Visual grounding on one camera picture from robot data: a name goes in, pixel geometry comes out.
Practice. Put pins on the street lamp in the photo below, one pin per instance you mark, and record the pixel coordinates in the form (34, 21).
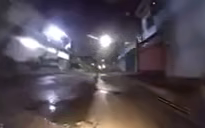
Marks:
(105, 40)

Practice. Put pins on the wet dark asphalt road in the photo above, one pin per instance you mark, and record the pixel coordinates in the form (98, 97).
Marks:
(123, 110)

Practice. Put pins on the building with red shutter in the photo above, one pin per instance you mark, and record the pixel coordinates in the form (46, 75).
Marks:
(153, 53)

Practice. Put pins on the building with lit front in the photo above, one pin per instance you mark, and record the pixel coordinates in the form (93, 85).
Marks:
(40, 50)

